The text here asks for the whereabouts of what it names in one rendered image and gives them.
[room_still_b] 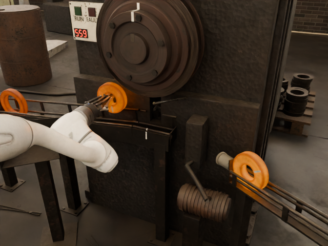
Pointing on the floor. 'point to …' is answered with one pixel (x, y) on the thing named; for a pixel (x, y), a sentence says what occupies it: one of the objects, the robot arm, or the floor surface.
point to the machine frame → (252, 120)
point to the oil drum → (23, 46)
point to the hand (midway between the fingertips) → (111, 94)
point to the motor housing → (200, 212)
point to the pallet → (295, 105)
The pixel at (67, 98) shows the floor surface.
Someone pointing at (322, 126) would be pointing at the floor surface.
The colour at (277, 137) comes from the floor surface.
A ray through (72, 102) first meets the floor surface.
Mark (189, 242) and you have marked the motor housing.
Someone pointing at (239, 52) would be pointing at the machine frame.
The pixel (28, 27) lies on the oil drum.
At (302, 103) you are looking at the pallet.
